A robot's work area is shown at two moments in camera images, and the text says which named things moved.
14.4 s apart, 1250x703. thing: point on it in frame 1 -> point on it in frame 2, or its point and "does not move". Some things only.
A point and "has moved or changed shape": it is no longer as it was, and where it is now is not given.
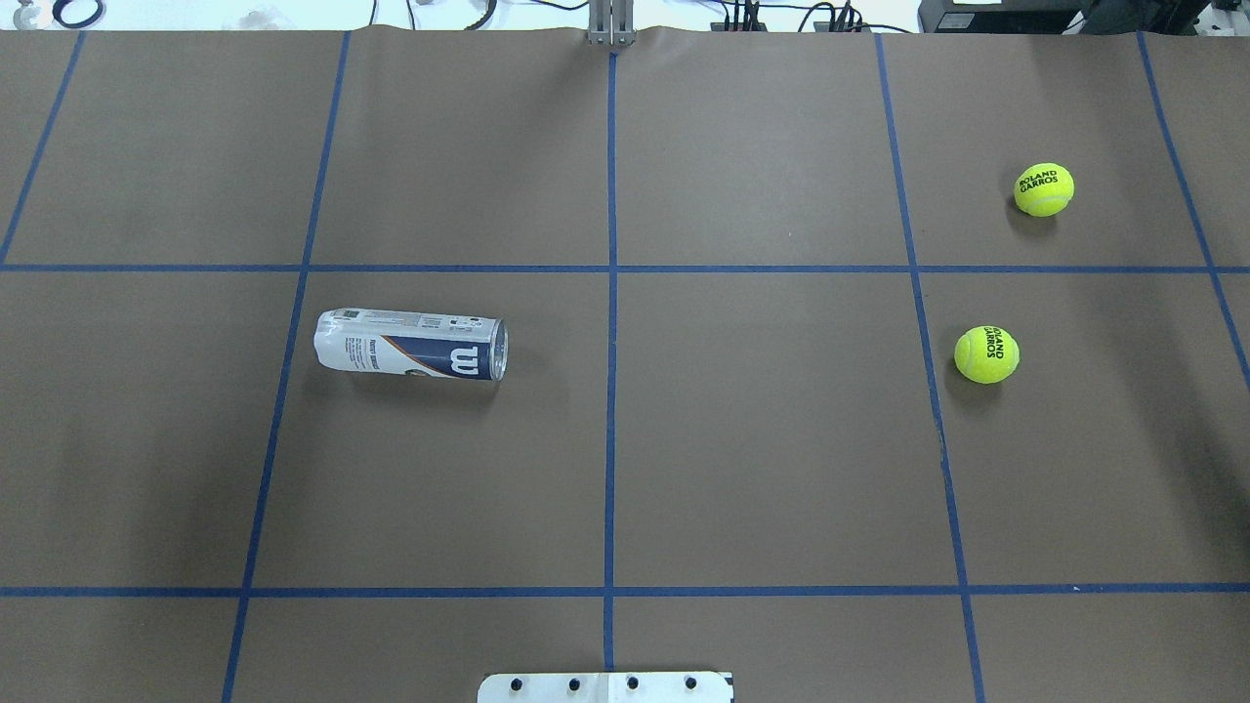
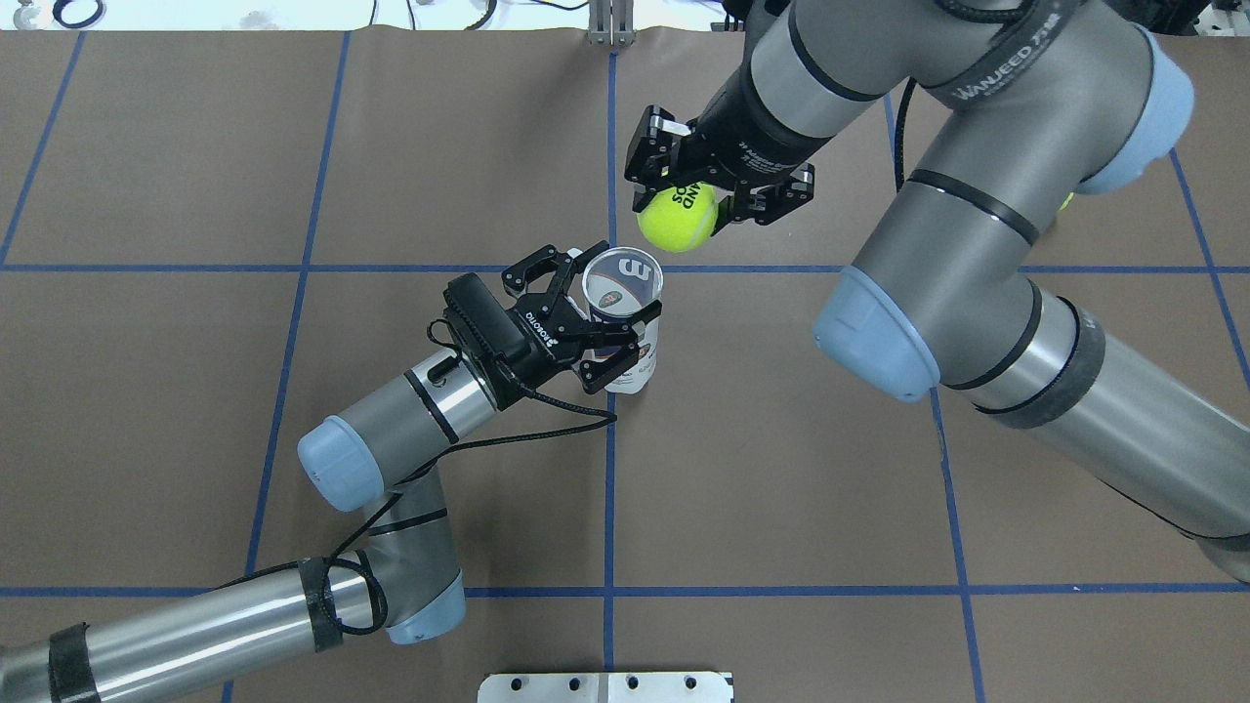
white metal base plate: x=607 y=687 does not move
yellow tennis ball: x=986 y=354 has moved or changed shape
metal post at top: x=611 y=22 does not move
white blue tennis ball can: x=412 y=344 -> x=618 y=284
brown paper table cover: x=731 y=434 does not move
